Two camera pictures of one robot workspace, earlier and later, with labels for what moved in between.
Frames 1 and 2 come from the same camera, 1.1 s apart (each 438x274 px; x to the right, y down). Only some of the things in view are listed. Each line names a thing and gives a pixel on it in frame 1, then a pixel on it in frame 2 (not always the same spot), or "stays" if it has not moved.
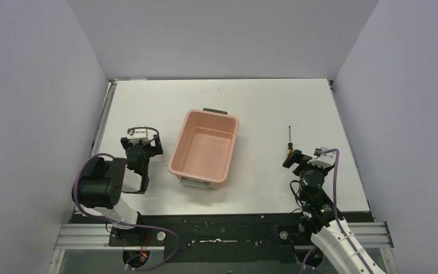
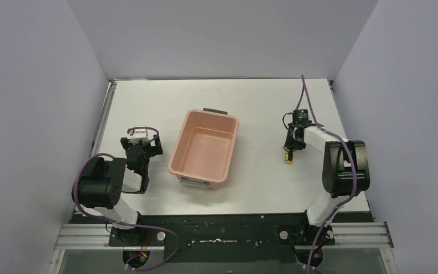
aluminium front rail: (91, 236) stays
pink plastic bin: (203, 153) stays
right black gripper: (296, 157) → (289, 144)
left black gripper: (140, 145) stays
